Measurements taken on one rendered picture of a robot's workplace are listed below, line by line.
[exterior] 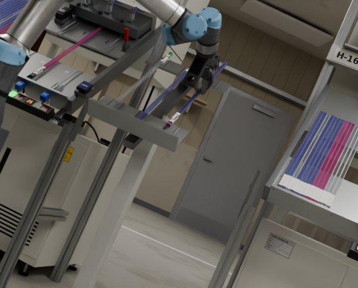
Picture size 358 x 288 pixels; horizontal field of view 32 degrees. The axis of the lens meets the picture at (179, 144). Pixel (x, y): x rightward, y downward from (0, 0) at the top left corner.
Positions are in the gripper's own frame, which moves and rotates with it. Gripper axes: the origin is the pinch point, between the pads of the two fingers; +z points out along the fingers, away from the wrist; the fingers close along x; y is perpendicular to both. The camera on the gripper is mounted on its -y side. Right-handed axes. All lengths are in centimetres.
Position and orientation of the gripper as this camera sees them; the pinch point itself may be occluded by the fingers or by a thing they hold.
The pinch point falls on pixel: (198, 92)
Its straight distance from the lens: 230.8
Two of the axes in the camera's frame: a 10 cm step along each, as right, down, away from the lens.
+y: 4.7, -6.8, 5.6
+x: -8.8, -4.0, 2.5
